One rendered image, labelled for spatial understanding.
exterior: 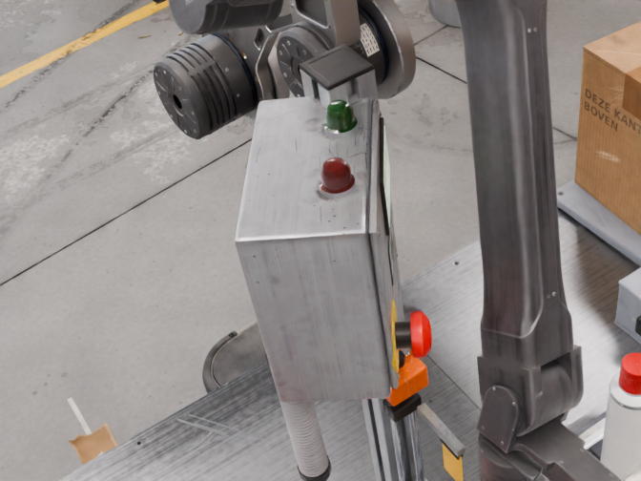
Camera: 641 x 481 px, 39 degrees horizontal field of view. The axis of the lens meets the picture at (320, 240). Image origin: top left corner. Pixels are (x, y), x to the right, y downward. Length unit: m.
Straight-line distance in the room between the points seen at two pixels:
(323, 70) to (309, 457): 0.39
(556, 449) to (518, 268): 0.16
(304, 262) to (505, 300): 0.19
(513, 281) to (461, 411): 0.59
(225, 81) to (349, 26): 0.53
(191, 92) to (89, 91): 1.96
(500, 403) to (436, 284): 0.71
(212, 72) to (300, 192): 1.19
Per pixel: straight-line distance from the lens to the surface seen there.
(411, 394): 0.91
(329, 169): 0.64
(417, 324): 0.73
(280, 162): 0.69
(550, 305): 0.75
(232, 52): 1.85
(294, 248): 0.63
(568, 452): 0.80
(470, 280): 1.47
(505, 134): 0.71
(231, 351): 2.22
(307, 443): 0.91
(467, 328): 1.40
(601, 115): 1.47
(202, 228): 2.92
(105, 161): 3.33
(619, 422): 1.09
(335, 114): 0.69
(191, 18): 1.00
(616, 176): 1.50
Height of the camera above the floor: 1.90
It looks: 43 degrees down
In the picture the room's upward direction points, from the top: 11 degrees counter-clockwise
